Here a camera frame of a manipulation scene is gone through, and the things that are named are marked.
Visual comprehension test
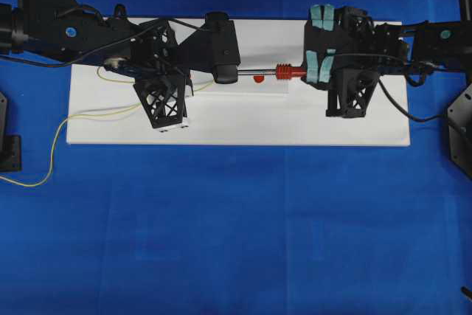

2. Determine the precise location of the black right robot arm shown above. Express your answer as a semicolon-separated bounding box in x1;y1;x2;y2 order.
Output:
302;4;471;90

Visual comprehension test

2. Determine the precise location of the white rectangular board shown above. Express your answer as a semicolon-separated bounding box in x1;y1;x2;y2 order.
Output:
66;15;411;148

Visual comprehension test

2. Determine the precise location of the black soldering iron cable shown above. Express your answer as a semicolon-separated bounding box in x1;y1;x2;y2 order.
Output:
375;78;449;122

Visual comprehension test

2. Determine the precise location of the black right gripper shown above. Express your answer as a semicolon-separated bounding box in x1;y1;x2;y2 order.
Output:
302;4;374;90

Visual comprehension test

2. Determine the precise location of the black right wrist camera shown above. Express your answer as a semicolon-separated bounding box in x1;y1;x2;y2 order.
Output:
325;69;380;119

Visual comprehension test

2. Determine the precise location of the yellow solder wire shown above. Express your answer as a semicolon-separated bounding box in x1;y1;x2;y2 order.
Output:
0;66;215;187

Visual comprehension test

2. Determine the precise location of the blue table cloth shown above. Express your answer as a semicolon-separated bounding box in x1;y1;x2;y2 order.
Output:
1;0;471;314

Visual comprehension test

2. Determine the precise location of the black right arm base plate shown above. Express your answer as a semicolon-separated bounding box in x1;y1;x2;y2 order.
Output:
447;85;471;179

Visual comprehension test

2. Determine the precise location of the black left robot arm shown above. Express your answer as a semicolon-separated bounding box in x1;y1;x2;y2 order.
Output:
1;0;240;84

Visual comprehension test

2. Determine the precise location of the red handled soldering iron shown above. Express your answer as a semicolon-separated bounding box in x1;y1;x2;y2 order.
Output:
237;64;307;83

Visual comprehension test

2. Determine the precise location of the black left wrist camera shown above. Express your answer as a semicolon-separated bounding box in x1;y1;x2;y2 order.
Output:
133;74;187;129

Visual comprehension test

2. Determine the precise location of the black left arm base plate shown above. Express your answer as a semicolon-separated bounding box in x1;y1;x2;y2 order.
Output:
0;89;23;173

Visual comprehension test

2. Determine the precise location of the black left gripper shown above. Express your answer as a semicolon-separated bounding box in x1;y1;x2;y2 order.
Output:
128;12;240;84

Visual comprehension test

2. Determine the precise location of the white strip with red dots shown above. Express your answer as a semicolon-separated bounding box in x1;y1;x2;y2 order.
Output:
190;55;288;94

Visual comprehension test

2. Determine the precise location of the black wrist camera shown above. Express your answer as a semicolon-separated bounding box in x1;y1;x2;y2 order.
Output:
133;74;187;129
325;69;380;119

